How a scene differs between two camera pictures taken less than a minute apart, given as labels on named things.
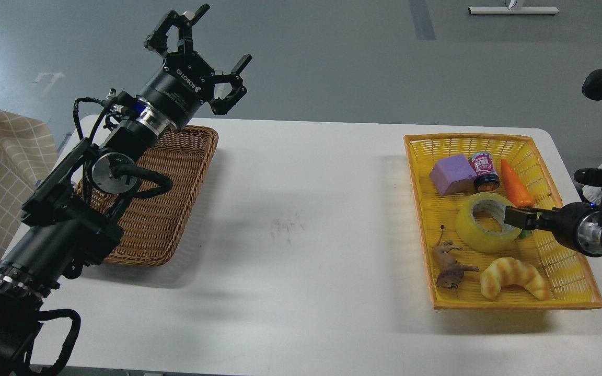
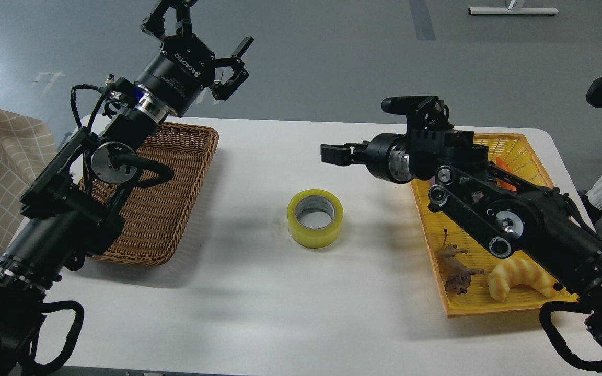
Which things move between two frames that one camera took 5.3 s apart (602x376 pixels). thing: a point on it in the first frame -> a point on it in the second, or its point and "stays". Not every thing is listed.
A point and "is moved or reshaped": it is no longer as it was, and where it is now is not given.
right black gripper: (577, 225) -> (386, 155)
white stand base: (513, 10) stays
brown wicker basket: (151, 224) stays
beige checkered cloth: (9, 157) stays
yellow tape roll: (479, 241) is moved or reshaped
